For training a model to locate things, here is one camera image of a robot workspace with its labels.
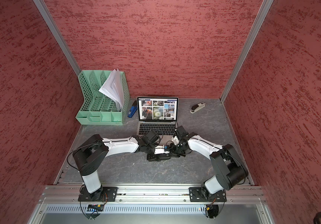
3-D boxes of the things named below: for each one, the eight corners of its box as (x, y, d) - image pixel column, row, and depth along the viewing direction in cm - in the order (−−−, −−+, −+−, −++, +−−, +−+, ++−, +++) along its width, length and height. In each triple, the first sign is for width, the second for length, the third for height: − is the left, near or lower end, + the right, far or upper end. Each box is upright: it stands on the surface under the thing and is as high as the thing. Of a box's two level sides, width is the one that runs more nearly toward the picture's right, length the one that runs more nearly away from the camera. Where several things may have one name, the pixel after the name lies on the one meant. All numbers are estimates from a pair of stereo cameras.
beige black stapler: (192, 114, 113) (193, 110, 110) (189, 110, 115) (189, 107, 112) (204, 106, 118) (205, 103, 115) (201, 104, 121) (202, 100, 117)
